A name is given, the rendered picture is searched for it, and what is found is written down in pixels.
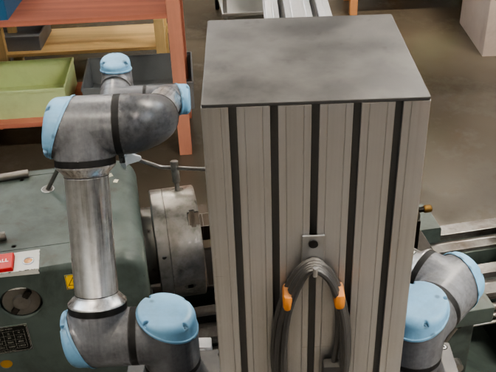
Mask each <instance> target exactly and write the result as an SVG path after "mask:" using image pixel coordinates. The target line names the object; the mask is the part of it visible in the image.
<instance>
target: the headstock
mask: <svg viewBox="0 0 496 372"><path fill-rule="evenodd" d="M126 168H127V169H123V168H122V167H121V166H120V161H116V165H115V166H114V167H113V168H112V169H111V170H110V172H109V173H111V174H112V175H113V176H111V177H109V182H110V192H111V209H112V219H113V228H114V246H115V255H116V265H117V282H118V290H119V291H120V292H121V293H123V294H124V295H125V296H126V297H127V306H128V307H131V306H138V305H139V303H140V302H141V301H142V300H143V299H144V298H145V297H147V298H149V296H150V295H151V285H150V281H149V276H148V265H147V260H146V254H145V243H144V237H143V231H142V219H141V213H140V198H139V193H138V187H137V177H136V174H135V172H134V169H133V168H132V167H131V166H130V165H127V166H126ZM54 171H55V169H54V168H49V169H43V170H31V171H28V172H29V177H25V178H20V179H12V180H7V181H3V182H0V232H4V231H5V234H6V237H7V240H3V241H0V254H6V253H11V252H13V253H14V252H24V251H30V250H36V249H39V250H40V258H39V272H40V273H39V274H34V275H19V276H11V277H3V278H0V372H125V371H127V370H128V366H117V367H103V368H95V369H91V368H76V367H74V366H72V365H71V364H70V363H69V362H68V360H67V359H66V356H65V354H64V352H63V347H62V343H61V334H60V331H61V327H60V320H61V315H62V313H63V312H64V311H66V310H67V309H68V302H69V301H70V300H71V299H72V298H73V297H74V295H75V291H74V284H73V275H72V259H71V252H70V243H69V228H68V219H67V211H66V196H65V187H64V179H63V176H62V174H61V173H58V175H57V177H56V179H55V181H54V183H53V185H52V186H53V187H54V188H55V189H54V190H53V191H52V192H50V193H43V192H42V191H41V188H42V187H44V186H47V185H48V183H49V181H50V179H51V177H52V175H53V173H54ZM115 179H119V180H118V182H117V183H116V182H113V181H114V180H115ZM20 287H23V288H26V289H16V290H11V291H8V290H10V289H14V288H20Z"/></svg>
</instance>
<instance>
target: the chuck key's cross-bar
mask: <svg viewBox="0 0 496 372"><path fill-rule="evenodd" d="M138 162H139V163H142V164H145V165H149V166H151V167H154V168H158V169H162V170H171V166H170V165H158V164H156V163H153V162H149V161H147V160H144V159H141V160H140V161H138ZM177 170H178V171H205V167H189V166H178V167H177Z"/></svg>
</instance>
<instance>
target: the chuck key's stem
mask: <svg viewBox="0 0 496 372"><path fill-rule="evenodd" d="M178 166H179V163H178V160H176V159H175V160H171V161H170V168H171V174H172V180H173V183H174V187H175V191H180V187H179V183H180V175H179V170H177V167H178Z"/></svg>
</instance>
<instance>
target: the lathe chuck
mask: <svg viewBox="0 0 496 372"><path fill-rule="evenodd" d="M179 187H180V188H181V189H183V191H180V192H173V191H172V190H173V189H175V187H167V188H161V191H162V199H163V204H164V209H165V219H166V224H167V230H168V240H169V247H170V257H171V263H172V270H173V282H174V290H175V295H179V296H181V297H186V296H191V295H200V294H205V293H206V292H207V273H206V264H205V257H204V245H203V239H202V229H201V225H200V224H197V225H196V227H191V225H190V226H189V225H188V219H187V214H188V213H189V211H193V212H194V213H196V212H199V211H198V206H197V202H196V195H195V192H194V189H193V186H192V185H184V186H179ZM188 283H195V284H196V285H197V286H196V288H194V289H186V288H185V286H186V285H187V284H188Z"/></svg>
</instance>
